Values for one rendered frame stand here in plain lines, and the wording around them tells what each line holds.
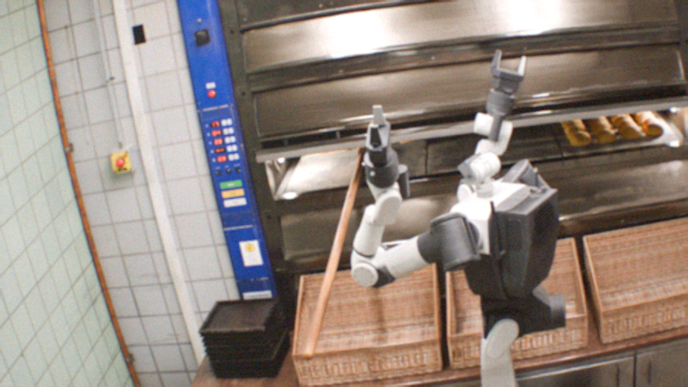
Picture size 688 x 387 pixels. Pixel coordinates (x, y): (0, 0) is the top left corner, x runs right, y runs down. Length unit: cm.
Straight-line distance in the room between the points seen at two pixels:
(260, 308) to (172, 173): 66
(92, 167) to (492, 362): 194
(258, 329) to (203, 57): 108
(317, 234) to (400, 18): 95
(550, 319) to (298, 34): 150
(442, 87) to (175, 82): 106
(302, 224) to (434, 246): 128
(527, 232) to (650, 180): 128
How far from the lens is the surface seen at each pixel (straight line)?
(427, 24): 349
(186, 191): 380
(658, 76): 363
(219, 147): 367
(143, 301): 408
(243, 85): 362
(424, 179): 364
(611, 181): 373
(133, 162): 377
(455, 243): 254
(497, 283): 271
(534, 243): 262
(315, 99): 359
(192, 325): 404
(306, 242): 376
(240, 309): 374
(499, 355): 287
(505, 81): 295
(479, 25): 348
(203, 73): 361
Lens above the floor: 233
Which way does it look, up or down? 18 degrees down
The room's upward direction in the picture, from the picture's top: 11 degrees counter-clockwise
